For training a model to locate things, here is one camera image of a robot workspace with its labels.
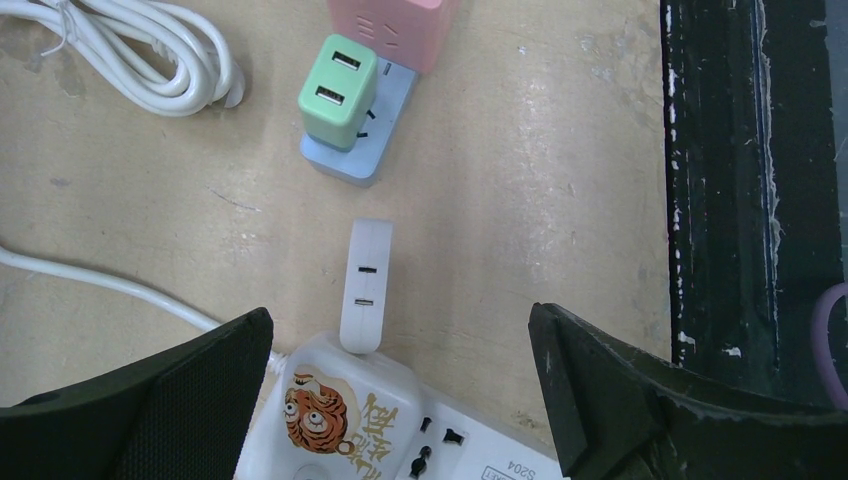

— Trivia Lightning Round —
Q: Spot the green plug adapter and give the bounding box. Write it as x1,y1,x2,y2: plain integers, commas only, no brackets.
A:
298,34,378,151

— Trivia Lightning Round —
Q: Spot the pink cube adapter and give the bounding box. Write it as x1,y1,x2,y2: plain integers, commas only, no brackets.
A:
327,0,460,74

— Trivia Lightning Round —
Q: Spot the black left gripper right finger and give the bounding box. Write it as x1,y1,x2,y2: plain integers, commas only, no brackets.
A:
528,303,847,479

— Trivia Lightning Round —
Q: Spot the white cube plug adapter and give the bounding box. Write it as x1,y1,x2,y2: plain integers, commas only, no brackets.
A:
235,332,425,479

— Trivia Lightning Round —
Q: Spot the white power strip cable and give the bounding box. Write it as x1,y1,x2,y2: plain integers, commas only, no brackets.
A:
0,0,289,372

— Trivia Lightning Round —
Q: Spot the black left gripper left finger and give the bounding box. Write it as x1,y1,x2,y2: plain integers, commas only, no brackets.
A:
1,307,274,479

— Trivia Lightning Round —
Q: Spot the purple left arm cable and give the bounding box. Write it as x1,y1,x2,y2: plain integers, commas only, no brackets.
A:
810,283,848,411

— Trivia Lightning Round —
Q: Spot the white USB power strip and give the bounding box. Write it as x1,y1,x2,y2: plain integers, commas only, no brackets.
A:
391,385,565,480

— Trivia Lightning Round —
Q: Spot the light blue power strip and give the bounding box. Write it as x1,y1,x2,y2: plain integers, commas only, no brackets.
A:
300,57,419,188

